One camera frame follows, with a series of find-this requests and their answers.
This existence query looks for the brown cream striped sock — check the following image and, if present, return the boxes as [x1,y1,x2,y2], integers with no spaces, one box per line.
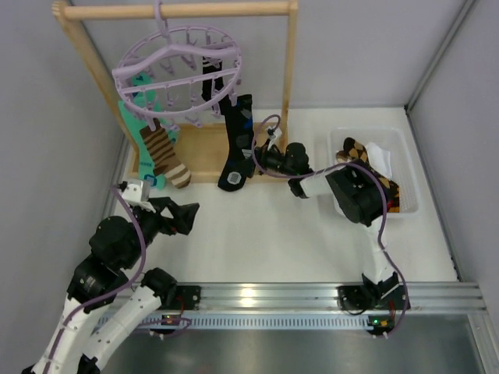
[140,125,191,189]

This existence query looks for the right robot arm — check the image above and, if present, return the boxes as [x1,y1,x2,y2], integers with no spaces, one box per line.
[252,141,399,314]

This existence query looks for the aluminium mounting rail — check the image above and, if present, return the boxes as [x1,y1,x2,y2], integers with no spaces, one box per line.
[64,280,488,331]

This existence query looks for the black sock grey blue marks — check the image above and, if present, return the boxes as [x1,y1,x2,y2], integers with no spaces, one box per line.
[218,93,254,192]

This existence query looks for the thin black sock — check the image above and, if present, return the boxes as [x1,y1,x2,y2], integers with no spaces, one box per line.
[201,57,224,101]

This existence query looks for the purple round clip hanger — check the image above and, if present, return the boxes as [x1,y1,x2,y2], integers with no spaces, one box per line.
[111,1,242,130]

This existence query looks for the brown striped sock in basket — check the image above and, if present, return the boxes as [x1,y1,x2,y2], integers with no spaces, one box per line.
[335,151,350,164]

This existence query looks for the white sock in basket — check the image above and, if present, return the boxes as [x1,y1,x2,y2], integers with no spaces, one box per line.
[366,142,391,170]

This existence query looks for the wooden hanger rack frame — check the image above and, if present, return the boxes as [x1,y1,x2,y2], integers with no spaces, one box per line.
[51,1,299,183]

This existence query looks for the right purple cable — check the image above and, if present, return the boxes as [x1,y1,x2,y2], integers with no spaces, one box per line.
[251,114,410,338]

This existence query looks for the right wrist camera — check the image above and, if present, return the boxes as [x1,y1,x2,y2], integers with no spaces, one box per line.
[266,125,282,147]

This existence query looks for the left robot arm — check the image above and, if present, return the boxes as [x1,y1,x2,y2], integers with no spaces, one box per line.
[24,196,200,373]

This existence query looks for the brown argyle sock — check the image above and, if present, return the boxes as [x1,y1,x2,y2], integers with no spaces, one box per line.
[339,137,400,198]

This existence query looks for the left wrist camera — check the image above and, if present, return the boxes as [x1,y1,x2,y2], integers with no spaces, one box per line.
[118,178,150,206]

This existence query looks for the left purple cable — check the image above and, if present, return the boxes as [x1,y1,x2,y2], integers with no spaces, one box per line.
[42,185,192,374]

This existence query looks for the white plastic basket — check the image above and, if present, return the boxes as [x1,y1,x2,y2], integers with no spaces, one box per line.
[327,126,421,219]

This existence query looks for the purple cable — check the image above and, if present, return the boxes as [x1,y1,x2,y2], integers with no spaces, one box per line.
[251,114,410,338]
[42,185,192,374]

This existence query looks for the teal patterned sock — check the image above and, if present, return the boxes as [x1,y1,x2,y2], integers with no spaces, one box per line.
[118,72,180,190]

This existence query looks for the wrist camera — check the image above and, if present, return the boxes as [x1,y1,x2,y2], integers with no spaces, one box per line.
[266,125,282,147]
[118,178,150,206]

